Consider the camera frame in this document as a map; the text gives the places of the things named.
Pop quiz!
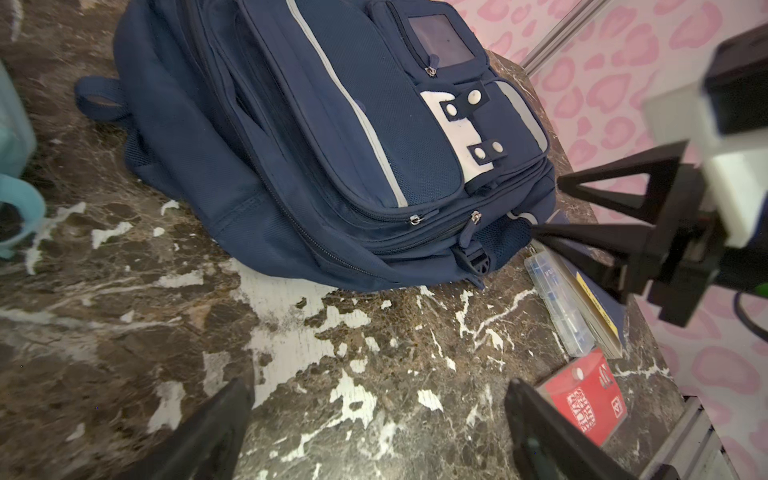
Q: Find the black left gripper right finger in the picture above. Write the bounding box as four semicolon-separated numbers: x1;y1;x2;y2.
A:
504;378;633;479

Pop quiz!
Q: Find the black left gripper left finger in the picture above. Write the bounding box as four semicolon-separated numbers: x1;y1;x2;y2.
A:
116;378;254;480

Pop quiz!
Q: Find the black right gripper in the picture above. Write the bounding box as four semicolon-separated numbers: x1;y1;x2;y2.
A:
531;141;767;327

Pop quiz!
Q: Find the navy blue book yellow label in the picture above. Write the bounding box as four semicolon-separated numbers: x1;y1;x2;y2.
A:
532;241;626;359

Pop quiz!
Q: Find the navy blue student backpack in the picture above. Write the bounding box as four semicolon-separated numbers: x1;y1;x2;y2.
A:
74;1;555;292

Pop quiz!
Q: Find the red card box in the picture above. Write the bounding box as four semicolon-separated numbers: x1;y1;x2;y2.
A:
536;348;628;446

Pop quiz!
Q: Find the clear plastic pen case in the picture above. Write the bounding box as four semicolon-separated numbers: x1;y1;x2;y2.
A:
524;250;595;358

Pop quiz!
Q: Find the teal water bottle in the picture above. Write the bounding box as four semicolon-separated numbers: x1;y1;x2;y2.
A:
1;64;46;259

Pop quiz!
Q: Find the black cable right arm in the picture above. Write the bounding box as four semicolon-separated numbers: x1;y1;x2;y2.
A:
731;290;768;343

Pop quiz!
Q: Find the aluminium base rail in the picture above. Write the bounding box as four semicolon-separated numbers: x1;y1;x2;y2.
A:
639;396;739;480

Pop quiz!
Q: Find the aluminium frame corner post right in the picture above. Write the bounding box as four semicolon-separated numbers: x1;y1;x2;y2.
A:
520;0;611;76

